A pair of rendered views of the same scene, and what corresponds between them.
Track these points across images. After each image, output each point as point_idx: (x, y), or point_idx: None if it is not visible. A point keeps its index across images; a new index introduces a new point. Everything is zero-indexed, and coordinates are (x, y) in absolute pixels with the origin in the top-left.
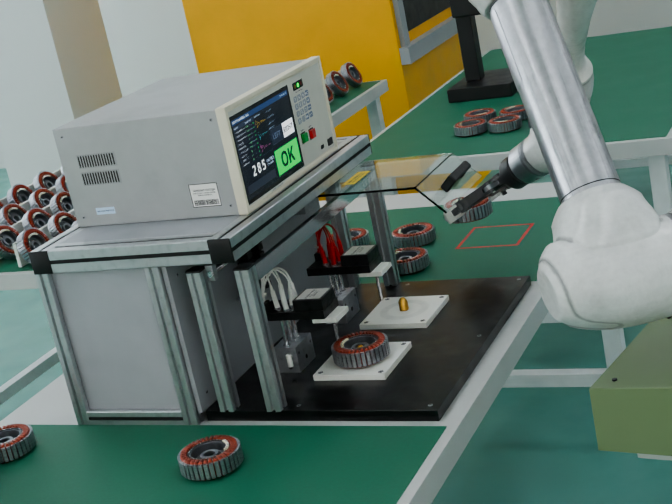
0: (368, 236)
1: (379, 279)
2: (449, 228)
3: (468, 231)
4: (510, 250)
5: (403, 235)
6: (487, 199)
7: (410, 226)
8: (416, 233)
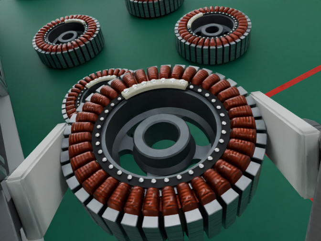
0: (171, 1)
1: (57, 114)
2: (288, 40)
3: (302, 71)
4: (297, 235)
5: (183, 33)
6: (220, 189)
7: (221, 14)
8: (198, 41)
